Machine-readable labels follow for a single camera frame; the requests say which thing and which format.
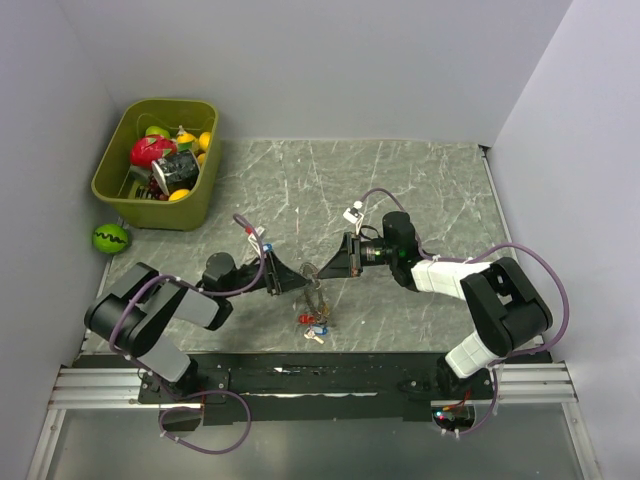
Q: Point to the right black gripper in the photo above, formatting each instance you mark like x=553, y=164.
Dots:
x=348, y=261

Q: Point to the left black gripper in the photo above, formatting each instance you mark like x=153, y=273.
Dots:
x=283, y=278

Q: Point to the red key tag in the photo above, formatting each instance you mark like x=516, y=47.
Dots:
x=306, y=319

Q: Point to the blue tag key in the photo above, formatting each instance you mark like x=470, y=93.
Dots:
x=316, y=333

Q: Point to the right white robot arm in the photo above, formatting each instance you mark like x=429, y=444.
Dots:
x=506, y=309

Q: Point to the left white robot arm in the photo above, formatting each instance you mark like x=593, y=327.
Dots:
x=133, y=314

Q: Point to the black cup in bin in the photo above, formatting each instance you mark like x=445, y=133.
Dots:
x=176, y=171

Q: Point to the yellow lemon toy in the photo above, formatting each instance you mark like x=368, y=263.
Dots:
x=204, y=141

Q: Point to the green watermelon ball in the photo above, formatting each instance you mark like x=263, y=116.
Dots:
x=110, y=239

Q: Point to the olive green plastic bin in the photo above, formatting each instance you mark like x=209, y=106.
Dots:
x=133, y=191

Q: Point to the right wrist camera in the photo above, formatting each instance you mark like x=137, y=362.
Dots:
x=355, y=216

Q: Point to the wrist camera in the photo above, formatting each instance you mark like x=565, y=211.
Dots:
x=256, y=238
x=355, y=216

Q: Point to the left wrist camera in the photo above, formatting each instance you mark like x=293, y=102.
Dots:
x=256, y=238

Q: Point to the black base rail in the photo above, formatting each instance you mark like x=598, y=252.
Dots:
x=233, y=387

